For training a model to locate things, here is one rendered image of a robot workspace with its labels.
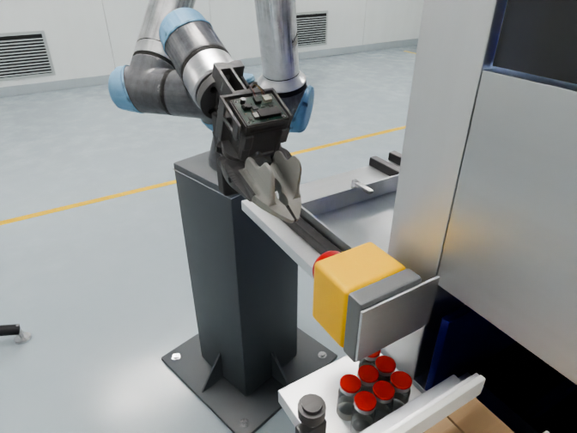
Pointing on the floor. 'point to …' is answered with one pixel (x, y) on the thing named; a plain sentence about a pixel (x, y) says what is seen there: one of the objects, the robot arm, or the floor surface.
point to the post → (438, 150)
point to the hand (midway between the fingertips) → (288, 216)
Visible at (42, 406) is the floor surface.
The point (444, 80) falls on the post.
